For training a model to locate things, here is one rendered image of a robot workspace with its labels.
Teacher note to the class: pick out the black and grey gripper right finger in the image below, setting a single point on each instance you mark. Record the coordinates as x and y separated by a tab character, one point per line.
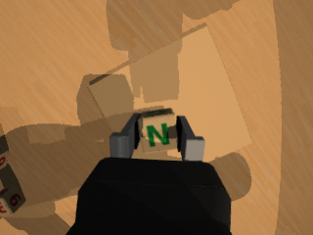
190	145

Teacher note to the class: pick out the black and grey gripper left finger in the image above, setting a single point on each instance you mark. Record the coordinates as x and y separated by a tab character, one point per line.
123	143

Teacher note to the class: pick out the wooden letter block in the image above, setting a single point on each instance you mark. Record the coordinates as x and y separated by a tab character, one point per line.
158	131
3	156
11	200

